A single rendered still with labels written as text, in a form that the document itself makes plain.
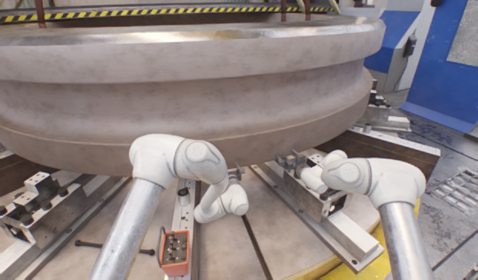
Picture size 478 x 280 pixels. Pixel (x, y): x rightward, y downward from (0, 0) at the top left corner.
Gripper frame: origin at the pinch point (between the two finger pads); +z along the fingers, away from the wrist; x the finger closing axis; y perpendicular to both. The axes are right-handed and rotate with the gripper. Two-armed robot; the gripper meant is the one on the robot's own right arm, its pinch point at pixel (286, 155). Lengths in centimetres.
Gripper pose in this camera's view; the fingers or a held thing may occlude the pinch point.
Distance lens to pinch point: 164.8
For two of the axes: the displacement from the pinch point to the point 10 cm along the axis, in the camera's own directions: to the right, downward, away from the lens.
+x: 9.2, -1.9, 3.5
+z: -4.0, -4.3, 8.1
